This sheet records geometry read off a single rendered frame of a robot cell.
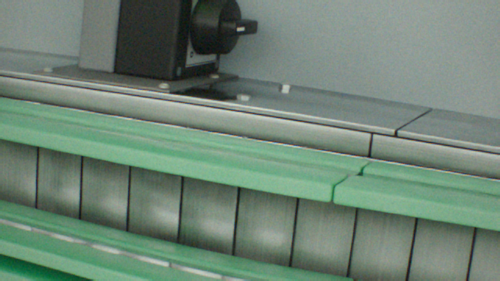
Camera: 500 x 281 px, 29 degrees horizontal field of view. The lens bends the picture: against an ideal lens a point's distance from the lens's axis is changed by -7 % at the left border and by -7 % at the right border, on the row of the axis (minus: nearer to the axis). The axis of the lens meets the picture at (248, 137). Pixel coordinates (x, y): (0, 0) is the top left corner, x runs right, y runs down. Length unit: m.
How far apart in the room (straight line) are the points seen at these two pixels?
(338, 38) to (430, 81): 0.07
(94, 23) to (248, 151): 0.18
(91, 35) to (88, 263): 0.19
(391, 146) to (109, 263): 0.18
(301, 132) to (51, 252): 0.17
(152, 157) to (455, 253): 0.19
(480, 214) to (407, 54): 0.24
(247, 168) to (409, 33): 0.22
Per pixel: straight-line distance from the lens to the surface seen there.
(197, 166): 0.54
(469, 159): 0.59
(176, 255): 0.62
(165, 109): 0.64
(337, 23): 0.73
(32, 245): 0.62
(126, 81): 0.68
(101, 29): 0.71
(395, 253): 0.61
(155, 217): 0.66
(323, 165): 0.58
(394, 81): 0.72
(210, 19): 0.70
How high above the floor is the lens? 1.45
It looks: 67 degrees down
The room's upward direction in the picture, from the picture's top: 110 degrees counter-clockwise
